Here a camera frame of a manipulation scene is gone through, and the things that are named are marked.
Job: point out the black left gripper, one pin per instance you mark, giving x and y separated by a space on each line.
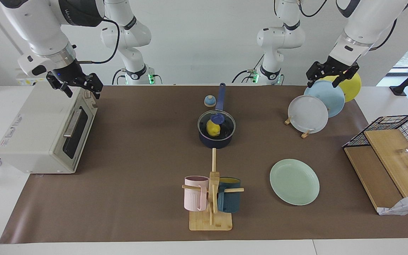
340 65

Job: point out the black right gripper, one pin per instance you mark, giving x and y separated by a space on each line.
71 74

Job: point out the glass lid with blue knob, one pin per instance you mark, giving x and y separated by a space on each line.
218 117

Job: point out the light blue plate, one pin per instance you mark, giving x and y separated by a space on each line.
329 97

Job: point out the yellow plate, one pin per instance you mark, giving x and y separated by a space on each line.
352 88

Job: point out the grey plate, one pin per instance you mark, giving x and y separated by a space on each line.
308 114

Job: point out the wooden plate rack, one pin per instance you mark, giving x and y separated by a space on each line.
305 134

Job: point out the pale green plate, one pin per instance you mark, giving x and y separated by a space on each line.
294 182

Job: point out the dark blue pot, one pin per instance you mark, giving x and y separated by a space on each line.
216 143

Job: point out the white power strip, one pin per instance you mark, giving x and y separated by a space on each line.
23 79

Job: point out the beige toaster oven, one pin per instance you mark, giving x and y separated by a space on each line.
37 131

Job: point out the brown table mat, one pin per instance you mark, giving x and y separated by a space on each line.
154 117

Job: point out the wooden box with basket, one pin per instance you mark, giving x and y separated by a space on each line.
406 207

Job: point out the pink ribbed mug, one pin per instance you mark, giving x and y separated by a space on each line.
195 194

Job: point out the dark teal mug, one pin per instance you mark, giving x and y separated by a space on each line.
229 202

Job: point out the wooden mug tree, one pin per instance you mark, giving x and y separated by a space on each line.
211 221

